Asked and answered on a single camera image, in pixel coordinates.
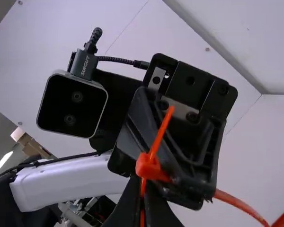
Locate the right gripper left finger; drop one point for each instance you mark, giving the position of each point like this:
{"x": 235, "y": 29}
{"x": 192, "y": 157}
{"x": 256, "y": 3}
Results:
{"x": 129, "y": 205}

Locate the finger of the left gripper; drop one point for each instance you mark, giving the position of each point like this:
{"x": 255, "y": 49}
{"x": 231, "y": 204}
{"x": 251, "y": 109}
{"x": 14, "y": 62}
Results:
{"x": 130, "y": 132}

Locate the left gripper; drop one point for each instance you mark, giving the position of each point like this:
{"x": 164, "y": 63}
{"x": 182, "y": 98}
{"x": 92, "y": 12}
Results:
{"x": 194, "y": 87}

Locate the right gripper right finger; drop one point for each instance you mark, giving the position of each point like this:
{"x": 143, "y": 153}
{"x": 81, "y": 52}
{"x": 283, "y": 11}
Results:
{"x": 158, "y": 210}

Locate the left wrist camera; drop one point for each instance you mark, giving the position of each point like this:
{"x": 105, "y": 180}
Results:
{"x": 71, "y": 106}

